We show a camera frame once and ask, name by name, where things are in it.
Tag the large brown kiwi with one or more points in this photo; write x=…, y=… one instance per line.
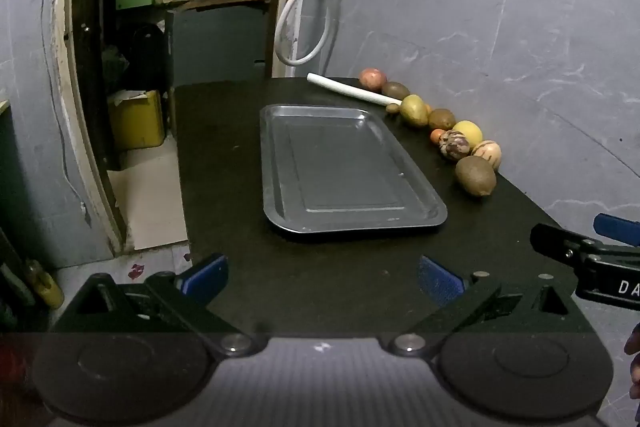
x=475, y=176

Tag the blue-grey cabinet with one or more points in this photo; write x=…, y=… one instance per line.
x=215, y=44

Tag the person's right hand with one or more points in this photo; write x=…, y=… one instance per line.
x=635, y=347

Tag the brown striped round fruit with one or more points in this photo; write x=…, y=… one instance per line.
x=454, y=146

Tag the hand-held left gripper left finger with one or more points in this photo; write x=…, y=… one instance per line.
x=207, y=278

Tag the red apple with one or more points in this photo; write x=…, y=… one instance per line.
x=372, y=78

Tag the wooden door frame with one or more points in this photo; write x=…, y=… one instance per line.
x=80, y=107

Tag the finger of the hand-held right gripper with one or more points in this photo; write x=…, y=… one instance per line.
x=612, y=224
x=550, y=239

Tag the yellow-green oval fruit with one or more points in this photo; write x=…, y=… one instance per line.
x=414, y=112

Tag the metal baking tray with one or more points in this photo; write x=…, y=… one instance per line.
x=345, y=167

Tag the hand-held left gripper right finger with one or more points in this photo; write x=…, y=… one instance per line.
x=440, y=279

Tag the striped pepino melon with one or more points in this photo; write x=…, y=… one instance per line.
x=487, y=154

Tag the yellow lemon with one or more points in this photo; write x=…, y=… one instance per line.
x=470, y=131

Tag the wooden board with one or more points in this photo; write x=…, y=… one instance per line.
x=220, y=1

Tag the yellow bottle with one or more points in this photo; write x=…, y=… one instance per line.
x=45, y=287

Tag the white leek stalk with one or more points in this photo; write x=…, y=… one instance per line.
x=340, y=86

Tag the small brown round fruit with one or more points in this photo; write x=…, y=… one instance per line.
x=392, y=109

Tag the yellow plastic container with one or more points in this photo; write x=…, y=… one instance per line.
x=137, y=119

